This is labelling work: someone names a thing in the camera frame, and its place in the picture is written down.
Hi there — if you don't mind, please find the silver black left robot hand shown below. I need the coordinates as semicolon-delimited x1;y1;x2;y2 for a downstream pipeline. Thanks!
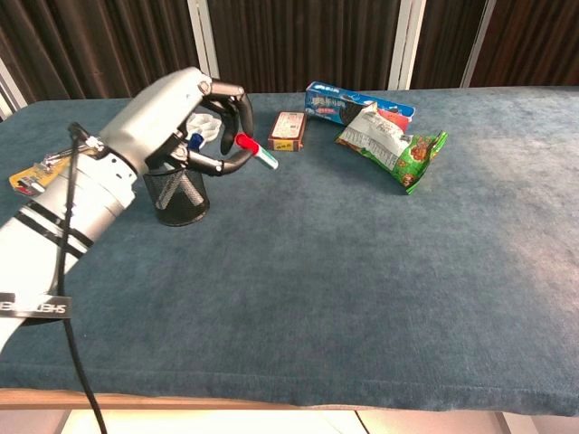
98;66;255;178

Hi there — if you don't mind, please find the red cap marker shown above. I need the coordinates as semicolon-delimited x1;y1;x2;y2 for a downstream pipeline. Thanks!
234;133;280;171

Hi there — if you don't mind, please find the blue cap marker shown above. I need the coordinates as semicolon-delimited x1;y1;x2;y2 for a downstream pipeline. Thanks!
156;133;204;211

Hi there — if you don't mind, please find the black mesh pen cup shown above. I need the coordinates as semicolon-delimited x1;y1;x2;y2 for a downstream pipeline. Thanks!
142;163;211;227

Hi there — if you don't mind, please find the white plastic paint palette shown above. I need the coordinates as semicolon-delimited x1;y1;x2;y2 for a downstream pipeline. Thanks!
186;112;223;146

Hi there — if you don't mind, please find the small brown cardboard box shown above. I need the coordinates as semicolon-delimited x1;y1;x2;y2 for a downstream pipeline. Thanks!
267;110;308;152

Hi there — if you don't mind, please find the yellow carded tool package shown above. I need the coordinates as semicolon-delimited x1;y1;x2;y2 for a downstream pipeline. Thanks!
8;151;73;197

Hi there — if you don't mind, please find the blue cookie box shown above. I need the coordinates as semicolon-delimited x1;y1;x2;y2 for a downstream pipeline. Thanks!
304;80;416;128

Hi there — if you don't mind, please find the blue velvet table cloth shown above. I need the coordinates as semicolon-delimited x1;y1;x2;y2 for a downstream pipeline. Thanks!
0;85;579;417

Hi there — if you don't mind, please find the green snack bag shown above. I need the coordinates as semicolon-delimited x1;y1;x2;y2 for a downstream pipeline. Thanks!
334;101;449;196

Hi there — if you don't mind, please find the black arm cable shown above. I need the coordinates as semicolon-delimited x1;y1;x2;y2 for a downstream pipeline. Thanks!
57;121;109;434

